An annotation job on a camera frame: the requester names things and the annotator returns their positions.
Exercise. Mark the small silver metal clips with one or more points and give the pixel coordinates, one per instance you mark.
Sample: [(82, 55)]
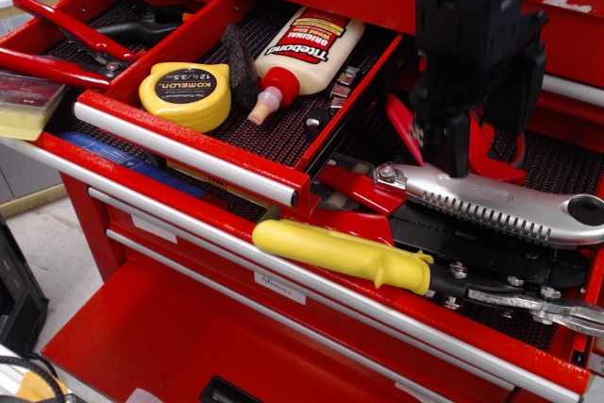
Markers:
[(343, 86)]

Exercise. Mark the red handled crimping tool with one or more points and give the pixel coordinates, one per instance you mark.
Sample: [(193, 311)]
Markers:
[(388, 218)]

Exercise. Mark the yellow tape measure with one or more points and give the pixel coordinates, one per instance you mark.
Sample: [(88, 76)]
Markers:
[(193, 95)]

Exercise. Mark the black plastic clamp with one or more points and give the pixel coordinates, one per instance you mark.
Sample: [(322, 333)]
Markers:
[(147, 24)]

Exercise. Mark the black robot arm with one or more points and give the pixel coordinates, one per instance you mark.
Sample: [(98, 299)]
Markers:
[(479, 54)]

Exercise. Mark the red handled scissors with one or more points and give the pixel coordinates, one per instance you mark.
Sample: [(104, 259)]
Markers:
[(516, 142)]

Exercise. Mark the blue flat package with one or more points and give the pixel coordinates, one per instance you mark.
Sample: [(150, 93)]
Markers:
[(130, 161)]

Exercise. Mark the white drawer label Adhesives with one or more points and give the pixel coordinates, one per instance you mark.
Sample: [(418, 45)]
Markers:
[(280, 288)]

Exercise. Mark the wide red open drawer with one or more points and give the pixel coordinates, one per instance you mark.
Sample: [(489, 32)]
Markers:
[(181, 316)]

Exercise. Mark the black box on floor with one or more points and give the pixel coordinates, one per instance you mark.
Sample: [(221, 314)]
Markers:
[(23, 304)]

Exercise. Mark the Titebond wood glue bottle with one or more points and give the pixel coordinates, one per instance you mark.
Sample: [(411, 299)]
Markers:
[(303, 58)]

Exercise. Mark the red metal tool chest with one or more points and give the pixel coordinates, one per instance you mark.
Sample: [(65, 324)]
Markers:
[(61, 42)]

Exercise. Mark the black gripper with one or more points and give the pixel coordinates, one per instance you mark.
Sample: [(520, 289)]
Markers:
[(478, 52)]

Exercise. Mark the black foam brush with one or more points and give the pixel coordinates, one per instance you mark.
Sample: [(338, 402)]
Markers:
[(244, 79)]

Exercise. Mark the black knob with screw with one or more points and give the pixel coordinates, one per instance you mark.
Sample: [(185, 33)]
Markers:
[(315, 122)]

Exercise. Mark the yellow handled tin snips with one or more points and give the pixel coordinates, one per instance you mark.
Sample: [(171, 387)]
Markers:
[(418, 273)]

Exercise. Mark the silver box cutter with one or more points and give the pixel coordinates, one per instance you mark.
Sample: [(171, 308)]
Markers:
[(567, 221)]

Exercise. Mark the yellow block clear case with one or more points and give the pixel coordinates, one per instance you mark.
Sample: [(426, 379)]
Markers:
[(27, 104)]

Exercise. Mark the red handled pliers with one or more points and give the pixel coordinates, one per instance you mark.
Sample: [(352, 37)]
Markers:
[(401, 119)]

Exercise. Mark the yellow flat package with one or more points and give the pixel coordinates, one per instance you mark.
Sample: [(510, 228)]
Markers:
[(219, 184)]

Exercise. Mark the small red open drawer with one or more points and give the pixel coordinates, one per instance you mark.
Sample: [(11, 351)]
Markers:
[(274, 160)]

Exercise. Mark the clear blade dispenser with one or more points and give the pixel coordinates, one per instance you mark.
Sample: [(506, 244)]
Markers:
[(335, 182)]

